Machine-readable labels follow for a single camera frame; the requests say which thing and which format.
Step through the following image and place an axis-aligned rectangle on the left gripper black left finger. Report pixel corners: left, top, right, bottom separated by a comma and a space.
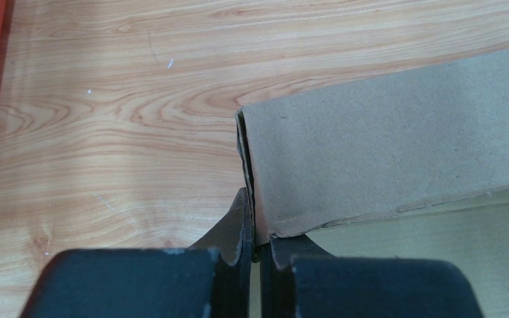
21, 188, 253, 317

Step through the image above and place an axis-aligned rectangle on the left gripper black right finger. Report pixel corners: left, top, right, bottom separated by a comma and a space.
259, 235, 482, 317

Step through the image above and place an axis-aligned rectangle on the brown cardboard paper box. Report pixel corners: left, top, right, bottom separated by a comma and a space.
235, 42, 509, 318

